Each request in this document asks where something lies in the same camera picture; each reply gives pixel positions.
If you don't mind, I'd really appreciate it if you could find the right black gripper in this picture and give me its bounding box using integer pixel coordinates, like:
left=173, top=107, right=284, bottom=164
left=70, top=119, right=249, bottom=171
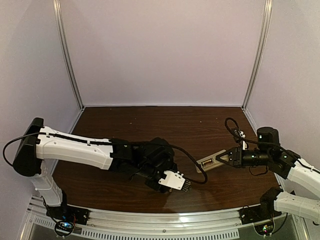
left=216, top=147, right=272, bottom=170

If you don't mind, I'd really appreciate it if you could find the white remote control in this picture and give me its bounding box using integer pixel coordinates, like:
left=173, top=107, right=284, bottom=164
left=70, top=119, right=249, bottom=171
left=196, top=149, right=226, bottom=172

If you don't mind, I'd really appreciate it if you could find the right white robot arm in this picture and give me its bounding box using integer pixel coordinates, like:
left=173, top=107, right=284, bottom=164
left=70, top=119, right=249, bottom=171
left=216, top=126, right=320, bottom=224

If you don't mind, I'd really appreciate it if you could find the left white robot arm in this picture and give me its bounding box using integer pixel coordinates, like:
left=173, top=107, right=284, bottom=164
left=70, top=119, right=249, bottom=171
left=12, top=117, right=186, bottom=222

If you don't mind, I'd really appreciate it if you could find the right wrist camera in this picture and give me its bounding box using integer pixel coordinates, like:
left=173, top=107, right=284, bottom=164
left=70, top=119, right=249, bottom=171
left=231, top=128, right=249, bottom=150

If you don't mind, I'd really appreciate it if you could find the right black cable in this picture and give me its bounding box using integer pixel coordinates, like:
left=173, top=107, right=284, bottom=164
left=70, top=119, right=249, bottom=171
left=224, top=117, right=320, bottom=173

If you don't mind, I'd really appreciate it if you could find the black cable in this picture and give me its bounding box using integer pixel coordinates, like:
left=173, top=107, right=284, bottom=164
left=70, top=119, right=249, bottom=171
left=2, top=132, right=209, bottom=186
left=224, top=117, right=320, bottom=173

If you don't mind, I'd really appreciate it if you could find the left black cable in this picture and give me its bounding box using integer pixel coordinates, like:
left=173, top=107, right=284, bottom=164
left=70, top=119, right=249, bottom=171
left=2, top=132, right=209, bottom=186

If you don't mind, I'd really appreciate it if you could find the aluminium front rail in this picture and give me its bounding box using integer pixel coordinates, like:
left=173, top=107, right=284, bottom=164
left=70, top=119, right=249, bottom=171
left=24, top=203, right=301, bottom=232

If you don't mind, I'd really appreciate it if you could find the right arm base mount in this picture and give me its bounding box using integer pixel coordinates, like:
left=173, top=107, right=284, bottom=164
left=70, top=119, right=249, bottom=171
left=238, top=204, right=282, bottom=225

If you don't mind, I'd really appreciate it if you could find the white slotted cable duct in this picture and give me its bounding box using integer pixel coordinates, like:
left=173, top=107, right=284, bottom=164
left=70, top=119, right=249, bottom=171
left=28, top=217, right=240, bottom=240

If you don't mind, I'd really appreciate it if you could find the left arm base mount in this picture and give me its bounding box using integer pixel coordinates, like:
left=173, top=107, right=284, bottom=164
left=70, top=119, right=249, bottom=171
left=46, top=205, right=90, bottom=226

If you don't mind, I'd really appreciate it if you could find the right aluminium corner post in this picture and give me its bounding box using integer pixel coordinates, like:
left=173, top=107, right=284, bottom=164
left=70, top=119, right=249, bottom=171
left=241, top=0, right=273, bottom=111

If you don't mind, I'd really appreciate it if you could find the aluminium corner post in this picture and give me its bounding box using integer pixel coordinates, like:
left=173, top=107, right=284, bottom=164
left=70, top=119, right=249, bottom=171
left=241, top=0, right=273, bottom=111
left=52, top=0, right=85, bottom=111

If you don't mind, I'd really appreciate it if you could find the left aluminium corner post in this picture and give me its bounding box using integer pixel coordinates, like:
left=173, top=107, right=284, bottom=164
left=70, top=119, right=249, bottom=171
left=52, top=0, right=85, bottom=111

